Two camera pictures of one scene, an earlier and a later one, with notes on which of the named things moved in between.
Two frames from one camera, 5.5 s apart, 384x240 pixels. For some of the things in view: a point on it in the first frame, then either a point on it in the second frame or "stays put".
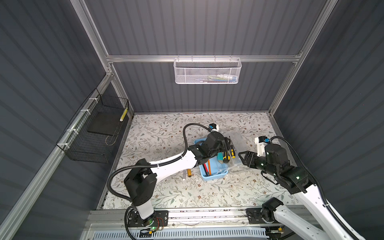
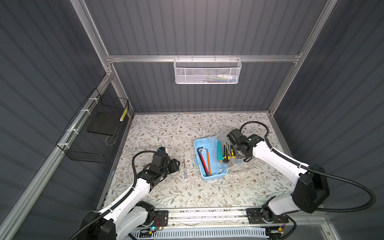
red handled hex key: [205, 169] stays put
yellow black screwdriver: [233, 151] stays put
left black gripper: [225, 145] to [174, 166]
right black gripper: [249, 156] to [237, 156]
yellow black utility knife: [226, 157] stays put
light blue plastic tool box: [219, 170] stays put
